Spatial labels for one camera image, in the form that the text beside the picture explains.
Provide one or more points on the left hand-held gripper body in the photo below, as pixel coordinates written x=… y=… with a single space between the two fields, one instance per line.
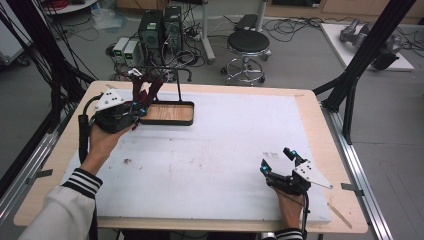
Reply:
x=110 y=116

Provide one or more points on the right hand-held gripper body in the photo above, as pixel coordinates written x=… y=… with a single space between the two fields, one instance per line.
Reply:
x=310 y=172

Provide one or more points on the dark red striped bow tie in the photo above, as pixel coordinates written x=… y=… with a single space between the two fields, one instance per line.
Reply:
x=150 y=90

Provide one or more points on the black rack with wooden tray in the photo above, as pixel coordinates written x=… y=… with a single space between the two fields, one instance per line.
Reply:
x=170 y=113

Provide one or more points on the person's left hand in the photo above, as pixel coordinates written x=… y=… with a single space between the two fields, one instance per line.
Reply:
x=100 y=146

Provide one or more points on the person's right hand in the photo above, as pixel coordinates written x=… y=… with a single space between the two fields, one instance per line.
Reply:
x=291 y=210

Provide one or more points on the white power supply unit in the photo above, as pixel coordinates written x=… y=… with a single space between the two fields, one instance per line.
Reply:
x=131 y=53
x=119 y=48

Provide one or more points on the thin wooden strip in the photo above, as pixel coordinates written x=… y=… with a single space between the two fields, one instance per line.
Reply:
x=340 y=216

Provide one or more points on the white foam mat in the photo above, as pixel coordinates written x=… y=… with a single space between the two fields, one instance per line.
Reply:
x=206 y=173

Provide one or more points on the black computer tower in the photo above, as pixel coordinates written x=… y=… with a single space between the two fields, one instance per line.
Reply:
x=173 y=30
x=150 y=31

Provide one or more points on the clear plastic bag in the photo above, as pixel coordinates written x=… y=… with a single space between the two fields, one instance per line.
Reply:
x=108 y=18

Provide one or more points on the grey desk leg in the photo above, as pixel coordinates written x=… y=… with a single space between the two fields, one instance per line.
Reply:
x=207 y=40

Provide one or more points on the round white table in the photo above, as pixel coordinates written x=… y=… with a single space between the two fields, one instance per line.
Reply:
x=71 y=6

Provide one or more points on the black round stool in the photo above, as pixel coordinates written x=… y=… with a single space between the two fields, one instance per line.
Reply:
x=248 y=41

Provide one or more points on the white floor board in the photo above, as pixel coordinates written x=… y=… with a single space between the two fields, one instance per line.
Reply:
x=336 y=40

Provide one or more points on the black flat box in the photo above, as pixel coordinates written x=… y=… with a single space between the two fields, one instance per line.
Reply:
x=246 y=21

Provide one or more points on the metal table bracket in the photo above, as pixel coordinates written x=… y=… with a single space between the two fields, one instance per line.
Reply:
x=351 y=188
x=41 y=174

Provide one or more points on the aluminium rail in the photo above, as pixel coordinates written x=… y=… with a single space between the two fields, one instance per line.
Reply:
x=360 y=173
x=23 y=176

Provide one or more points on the black frame post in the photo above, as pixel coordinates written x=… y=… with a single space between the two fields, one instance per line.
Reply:
x=370 y=50
x=43 y=43

